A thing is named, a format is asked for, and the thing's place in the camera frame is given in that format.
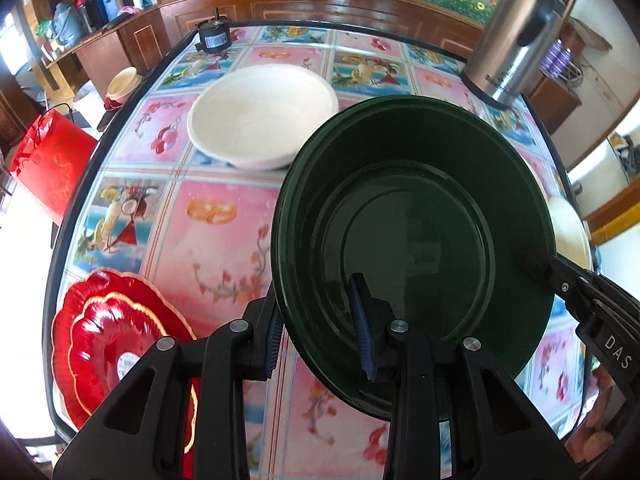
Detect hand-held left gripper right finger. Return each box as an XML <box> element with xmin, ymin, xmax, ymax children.
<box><xmin>347</xmin><ymin>272</ymin><xmax>573</xmax><ymax>480</ymax></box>

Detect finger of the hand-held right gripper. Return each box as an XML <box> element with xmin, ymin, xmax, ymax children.
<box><xmin>517</xmin><ymin>247</ymin><xmax>601</xmax><ymax>307</ymax></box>

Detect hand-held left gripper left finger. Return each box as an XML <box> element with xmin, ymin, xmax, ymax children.
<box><xmin>52</xmin><ymin>287</ymin><xmax>283</xmax><ymax>480</ymax></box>

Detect cream plastic bowl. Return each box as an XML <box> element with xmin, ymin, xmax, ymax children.
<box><xmin>545</xmin><ymin>195</ymin><xmax>594</xmax><ymax>273</ymax></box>

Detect dark green plastic bowl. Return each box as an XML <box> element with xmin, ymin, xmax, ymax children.
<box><xmin>270</xmin><ymin>94</ymin><xmax>556</xmax><ymax>423</ymax></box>

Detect labelled red glass plate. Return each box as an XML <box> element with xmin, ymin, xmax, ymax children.
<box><xmin>67</xmin><ymin>295</ymin><xmax>198</xmax><ymax>453</ymax></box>

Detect white paper bowl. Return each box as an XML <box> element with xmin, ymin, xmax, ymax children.
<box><xmin>186</xmin><ymin>64</ymin><xmax>340</xmax><ymax>171</ymax></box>

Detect stacked bowls on stool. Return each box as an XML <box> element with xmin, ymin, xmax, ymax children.
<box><xmin>107</xmin><ymin>66</ymin><xmax>143</xmax><ymax>102</ymax></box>

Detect wooden side cabinet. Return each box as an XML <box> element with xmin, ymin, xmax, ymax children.
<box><xmin>530</xmin><ymin>75</ymin><xmax>583</xmax><ymax>133</ymax></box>

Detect printed floral tablecloth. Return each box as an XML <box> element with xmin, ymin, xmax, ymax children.
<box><xmin>47</xmin><ymin>22</ymin><xmax>593</xmax><ymax>480</ymax></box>

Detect purple spray can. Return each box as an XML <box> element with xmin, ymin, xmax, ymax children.
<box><xmin>542</xmin><ymin>40</ymin><xmax>563</xmax><ymax>77</ymax></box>
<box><xmin>557</xmin><ymin>45</ymin><xmax>577</xmax><ymax>81</ymax></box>

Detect stainless steel thermos kettle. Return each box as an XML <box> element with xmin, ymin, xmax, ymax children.
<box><xmin>460</xmin><ymin>0</ymin><xmax>566</xmax><ymax>111</ymax></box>

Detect dark wooden side table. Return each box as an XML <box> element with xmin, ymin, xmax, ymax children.
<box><xmin>75</xmin><ymin>80</ymin><xmax>151</xmax><ymax>133</ymax></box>

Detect red paper bag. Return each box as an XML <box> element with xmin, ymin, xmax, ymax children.
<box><xmin>9</xmin><ymin>112</ymin><xmax>98</xmax><ymax>223</ymax></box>

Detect small black motor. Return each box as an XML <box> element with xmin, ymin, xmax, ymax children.
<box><xmin>194</xmin><ymin>7</ymin><xmax>233</xmax><ymax>54</ymax></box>

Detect grey jug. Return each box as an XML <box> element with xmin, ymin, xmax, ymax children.
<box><xmin>52</xmin><ymin>2</ymin><xmax>82</xmax><ymax>46</ymax></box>

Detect black appliance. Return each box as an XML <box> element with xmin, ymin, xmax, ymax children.
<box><xmin>82</xmin><ymin>0</ymin><xmax>109</xmax><ymax>31</ymax></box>

